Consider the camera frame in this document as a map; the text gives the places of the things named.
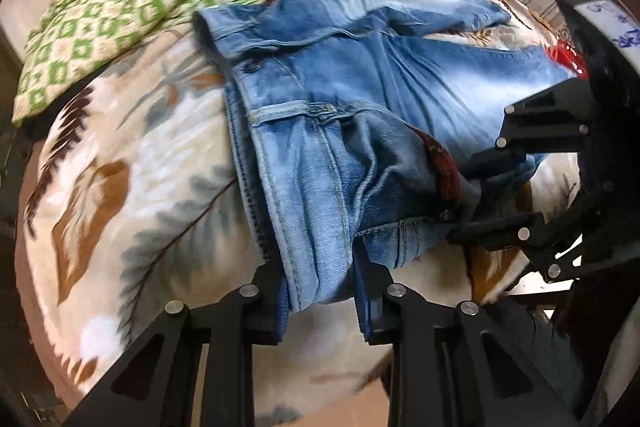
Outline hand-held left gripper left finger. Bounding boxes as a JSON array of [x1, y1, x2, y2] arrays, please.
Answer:
[[62, 262, 291, 427]]

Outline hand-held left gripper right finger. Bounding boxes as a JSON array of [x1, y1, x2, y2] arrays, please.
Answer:
[[355, 239, 576, 427]]

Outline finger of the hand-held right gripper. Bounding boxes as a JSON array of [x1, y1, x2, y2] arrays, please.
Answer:
[[467, 79, 598, 182], [446, 179, 623, 284]]

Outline blue denim pants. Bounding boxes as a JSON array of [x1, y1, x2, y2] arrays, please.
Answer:
[[192, 0, 583, 340]]

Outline red cloth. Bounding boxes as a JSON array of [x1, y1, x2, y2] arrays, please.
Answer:
[[542, 39, 588, 80]]

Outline leaf print blanket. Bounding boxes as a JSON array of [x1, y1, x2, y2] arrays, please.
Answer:
[[15, 0, 601, 427]]

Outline green checked quilt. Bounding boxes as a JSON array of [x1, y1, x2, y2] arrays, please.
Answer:
[[11, 0, 331, 128]]

